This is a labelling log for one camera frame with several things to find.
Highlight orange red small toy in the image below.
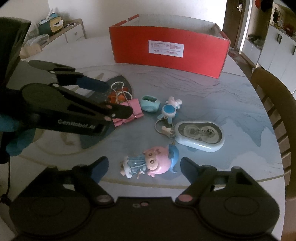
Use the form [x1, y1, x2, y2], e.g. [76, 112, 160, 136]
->
[108, 91, 126, 104]

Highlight pink binder clip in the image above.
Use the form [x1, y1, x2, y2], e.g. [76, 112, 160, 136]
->
[110, 81, 144, 128]

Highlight blue correction tape dispenser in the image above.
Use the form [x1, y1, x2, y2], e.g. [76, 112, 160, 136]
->
[174, 120, 225, 153]

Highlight teal pencil sharpener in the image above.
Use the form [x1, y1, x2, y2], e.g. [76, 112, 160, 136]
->
[139, 95, 161, 113]

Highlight pink-haired doll figure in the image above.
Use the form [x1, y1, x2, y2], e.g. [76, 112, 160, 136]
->
[120, 144, 180, 179]

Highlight blue white keychain figure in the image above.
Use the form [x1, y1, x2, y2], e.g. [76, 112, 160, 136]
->
[158, 96, 183, 125]

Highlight blue gloved hand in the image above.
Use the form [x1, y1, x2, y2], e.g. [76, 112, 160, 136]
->
[1, 115, 36, 160]

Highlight round dark coaster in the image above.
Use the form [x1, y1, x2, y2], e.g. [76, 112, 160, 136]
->
[79, 75, 134, 150]

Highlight white drawer cabinet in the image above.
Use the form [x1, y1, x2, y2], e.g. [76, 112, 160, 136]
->
[41, 19, 86, 51]

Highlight white sunglasses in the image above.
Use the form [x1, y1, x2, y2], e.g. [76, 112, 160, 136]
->
[64, 22, 76, 29]

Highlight teal tissue box holder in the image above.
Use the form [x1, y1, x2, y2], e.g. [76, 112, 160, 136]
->
[38, 13, 64, 36]

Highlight red cardboard box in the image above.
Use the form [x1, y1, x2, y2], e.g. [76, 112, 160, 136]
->
[109, 14, 231, 78]

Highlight dark wooden chair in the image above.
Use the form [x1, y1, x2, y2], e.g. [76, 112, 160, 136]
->
[250, 67, 296, 201]

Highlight brown entrance door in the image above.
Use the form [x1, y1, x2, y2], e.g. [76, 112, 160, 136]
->
[223, 0, 246, 49]

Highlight white wall cabinet unit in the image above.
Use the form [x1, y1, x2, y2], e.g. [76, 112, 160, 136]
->
[241, 1, 295, 95]

